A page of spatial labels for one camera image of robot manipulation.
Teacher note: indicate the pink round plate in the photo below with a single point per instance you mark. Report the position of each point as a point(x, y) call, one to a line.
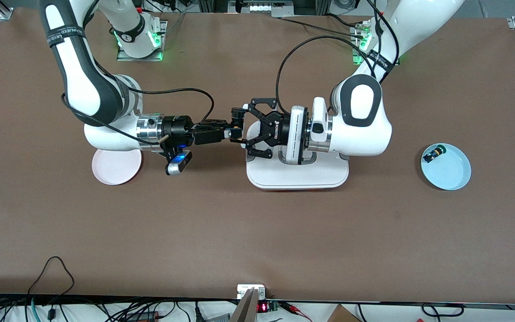
point(116, 170)

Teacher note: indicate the small white box device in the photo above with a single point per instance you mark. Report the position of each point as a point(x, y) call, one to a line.
point(245, 290)

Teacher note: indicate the aluminium frame profile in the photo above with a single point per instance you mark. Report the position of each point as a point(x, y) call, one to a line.
point(3, 11)

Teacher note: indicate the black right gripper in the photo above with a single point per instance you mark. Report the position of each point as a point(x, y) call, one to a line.
point(178, 128)

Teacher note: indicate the white lidded container grey latches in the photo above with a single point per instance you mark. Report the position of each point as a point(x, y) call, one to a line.
point(297, 176)

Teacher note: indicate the red clip leads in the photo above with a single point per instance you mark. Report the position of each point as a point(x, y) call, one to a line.
point(295, 309)

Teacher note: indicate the red digit display module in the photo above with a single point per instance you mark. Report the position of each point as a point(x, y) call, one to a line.
point(264, 307)

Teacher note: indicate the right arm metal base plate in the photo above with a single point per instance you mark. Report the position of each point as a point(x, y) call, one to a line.
point(123, 56)

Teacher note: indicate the green push button switch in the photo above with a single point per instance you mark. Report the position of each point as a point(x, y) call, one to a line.
point(432, 155)

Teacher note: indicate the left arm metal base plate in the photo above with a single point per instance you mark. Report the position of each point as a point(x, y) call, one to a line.
point(355, 58)

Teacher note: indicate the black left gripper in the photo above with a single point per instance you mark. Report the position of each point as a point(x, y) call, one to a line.
point(280, 133)

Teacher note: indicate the brown cardboard piece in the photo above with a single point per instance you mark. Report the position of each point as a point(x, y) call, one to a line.
point(342, 315)

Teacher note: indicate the light blue round plate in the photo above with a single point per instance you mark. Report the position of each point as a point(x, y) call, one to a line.
point(445, 176)

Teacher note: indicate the brown wooden stick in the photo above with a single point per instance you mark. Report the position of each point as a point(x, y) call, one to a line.
point(246, 308)

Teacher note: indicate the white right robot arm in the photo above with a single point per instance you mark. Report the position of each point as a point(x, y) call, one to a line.
point(78, 80)

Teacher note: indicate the black table edge rail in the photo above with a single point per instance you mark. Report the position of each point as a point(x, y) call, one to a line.
point(373, 302)

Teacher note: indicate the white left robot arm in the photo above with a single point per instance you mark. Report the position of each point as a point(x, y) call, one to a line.
point(360, 129)

